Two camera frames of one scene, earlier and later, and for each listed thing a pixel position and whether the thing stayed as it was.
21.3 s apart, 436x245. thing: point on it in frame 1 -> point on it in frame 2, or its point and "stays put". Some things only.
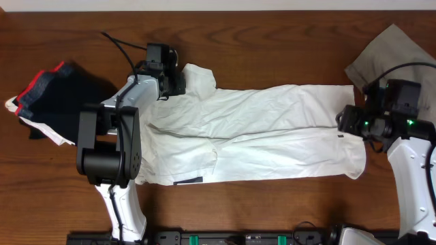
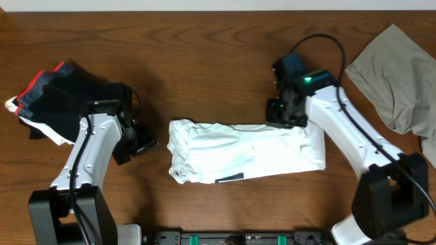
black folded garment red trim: x=54 y=97 stays put
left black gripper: x=177 y=83 -> x=144 y=143
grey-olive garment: x=394 y=56 stays put
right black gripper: x=348 y=122 -> x=272 y=118
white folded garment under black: x=42 y=128 stays put
